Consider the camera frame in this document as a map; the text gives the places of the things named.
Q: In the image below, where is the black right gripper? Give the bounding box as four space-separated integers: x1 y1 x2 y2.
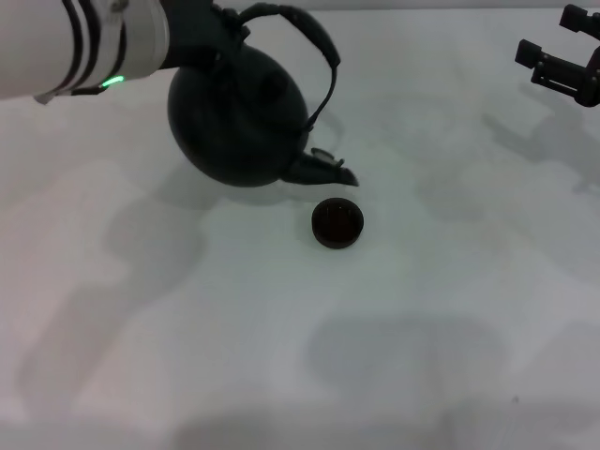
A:
514 4 600 110

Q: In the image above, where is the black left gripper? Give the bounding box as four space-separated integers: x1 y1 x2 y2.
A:
158 0 252 71

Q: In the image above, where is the small dark teacup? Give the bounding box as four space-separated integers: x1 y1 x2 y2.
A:
311 197 366 249

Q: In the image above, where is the black round teapot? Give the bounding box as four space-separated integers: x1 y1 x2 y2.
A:
167 3 361 189

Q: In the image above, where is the grey left wrist cable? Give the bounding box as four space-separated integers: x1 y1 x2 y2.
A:
33 82 103 107

